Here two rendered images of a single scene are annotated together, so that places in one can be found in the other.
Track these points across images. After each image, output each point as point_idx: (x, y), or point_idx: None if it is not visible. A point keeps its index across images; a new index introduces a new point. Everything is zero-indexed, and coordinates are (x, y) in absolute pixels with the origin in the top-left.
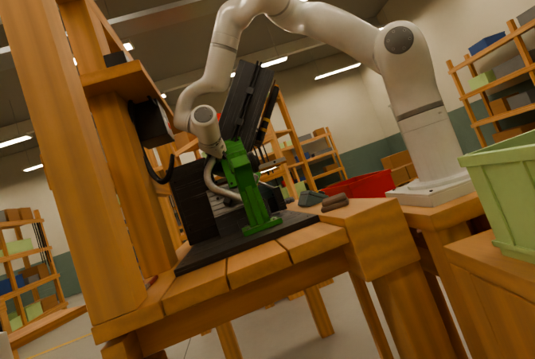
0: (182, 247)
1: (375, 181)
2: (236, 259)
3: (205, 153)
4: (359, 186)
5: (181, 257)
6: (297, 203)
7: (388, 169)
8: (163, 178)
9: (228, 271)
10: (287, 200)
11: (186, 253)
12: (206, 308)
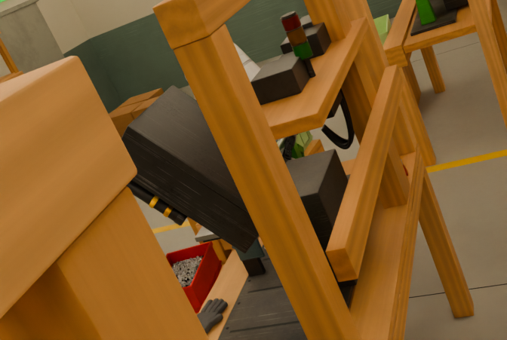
0: (384, 284)
1: (187, 254)
2: (348, 170)
3: (292, 148)
4: (203, 249)
5: (382, 221)
6: (228, 278)
7: (169, 252)
8: (345, 139)
9: (354, 159)
10: (217, 298)
11: (376, 231)
12: None
